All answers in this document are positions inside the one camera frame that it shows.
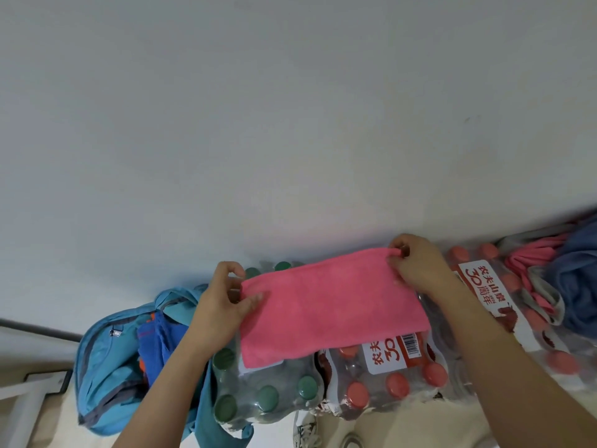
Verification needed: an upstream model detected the person's right forearm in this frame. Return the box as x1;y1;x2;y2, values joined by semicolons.
432;283;597;448

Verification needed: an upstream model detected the blue t-shirt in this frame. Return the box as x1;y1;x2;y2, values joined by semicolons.
136;312;188;389

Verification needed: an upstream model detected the person's left hand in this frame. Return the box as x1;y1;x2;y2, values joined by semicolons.
186;261;266;356

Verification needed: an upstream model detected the grey-blue towel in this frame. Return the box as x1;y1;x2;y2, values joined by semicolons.
542;218;597;342

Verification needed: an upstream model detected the white leg machine frame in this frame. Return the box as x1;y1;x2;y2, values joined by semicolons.
0;368;74;448

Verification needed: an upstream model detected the light blue backpack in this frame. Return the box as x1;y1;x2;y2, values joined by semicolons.
73;284;256;448

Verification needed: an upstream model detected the person's left forearm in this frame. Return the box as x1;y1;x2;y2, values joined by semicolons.
111;330;211;448

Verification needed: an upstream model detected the stack of water bottle packs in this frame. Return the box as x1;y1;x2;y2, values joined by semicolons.
210;242;597;431

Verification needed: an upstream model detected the person's right hand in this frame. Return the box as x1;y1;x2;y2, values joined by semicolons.
386;233;463;305

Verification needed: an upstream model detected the white panel leaning on wall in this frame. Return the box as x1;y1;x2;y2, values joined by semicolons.
0;317;85;365

